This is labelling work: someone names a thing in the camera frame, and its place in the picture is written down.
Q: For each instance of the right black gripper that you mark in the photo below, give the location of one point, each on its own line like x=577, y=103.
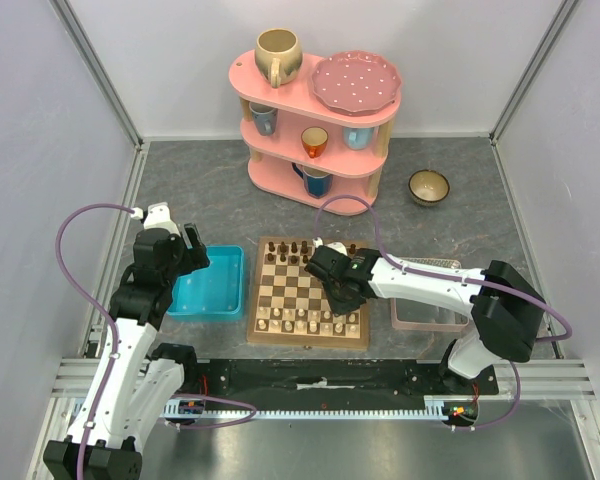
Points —
x=322, y=265

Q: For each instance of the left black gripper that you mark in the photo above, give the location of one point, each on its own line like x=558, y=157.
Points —
x=195, y=257

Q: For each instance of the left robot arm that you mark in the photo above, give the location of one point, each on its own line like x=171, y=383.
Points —
x=133, y=382

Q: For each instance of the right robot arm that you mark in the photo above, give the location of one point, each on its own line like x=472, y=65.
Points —
x=504, y=310

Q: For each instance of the wooden chess board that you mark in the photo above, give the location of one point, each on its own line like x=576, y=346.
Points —
x=281, y=281

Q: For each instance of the blue plastic bin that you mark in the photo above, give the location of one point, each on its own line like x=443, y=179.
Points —
x=214, y=294

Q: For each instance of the pink clear plastic tray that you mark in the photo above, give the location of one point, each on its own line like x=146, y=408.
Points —
x=411, y=315

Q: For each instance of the dark blue mug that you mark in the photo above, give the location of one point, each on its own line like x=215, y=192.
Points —
x=317, y=183

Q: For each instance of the brown ceramic bowl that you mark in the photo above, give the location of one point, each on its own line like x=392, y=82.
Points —
x=428, y=187

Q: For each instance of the pink three-tier shelf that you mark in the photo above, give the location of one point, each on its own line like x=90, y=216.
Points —
x=356, y=173

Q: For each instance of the grey-blue mug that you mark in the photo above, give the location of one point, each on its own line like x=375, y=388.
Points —
x=264, y=117

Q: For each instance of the light blue mug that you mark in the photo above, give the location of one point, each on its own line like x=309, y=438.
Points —
x=358, y=138

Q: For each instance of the orange cup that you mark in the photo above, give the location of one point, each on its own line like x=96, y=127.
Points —
x=314, y=141

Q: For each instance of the pink polka dot plate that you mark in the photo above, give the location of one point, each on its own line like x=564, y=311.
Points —
x=355, y=83

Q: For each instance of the beige ceramic mug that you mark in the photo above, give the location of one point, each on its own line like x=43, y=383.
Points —
x=278, y=56

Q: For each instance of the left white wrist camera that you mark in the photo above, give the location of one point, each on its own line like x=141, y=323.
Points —
x=155, y=216

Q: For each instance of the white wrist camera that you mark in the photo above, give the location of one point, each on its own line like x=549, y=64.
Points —
x=335, y=245
x=155, y=216

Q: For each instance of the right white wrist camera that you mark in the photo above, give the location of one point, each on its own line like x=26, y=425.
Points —
x=335, y=245

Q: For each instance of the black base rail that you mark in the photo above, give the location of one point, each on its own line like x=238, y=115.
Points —
x=320, y=385

